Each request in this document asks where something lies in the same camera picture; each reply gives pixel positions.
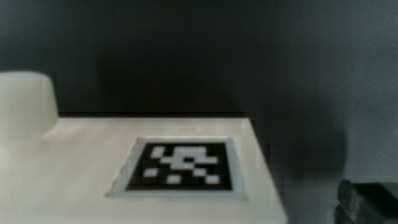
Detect white front drawer tray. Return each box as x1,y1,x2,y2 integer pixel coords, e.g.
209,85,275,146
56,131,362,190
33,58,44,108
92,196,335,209
0,71,287,224

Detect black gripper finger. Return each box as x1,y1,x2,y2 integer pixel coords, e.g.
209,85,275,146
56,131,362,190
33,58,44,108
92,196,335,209
333,180,398,224

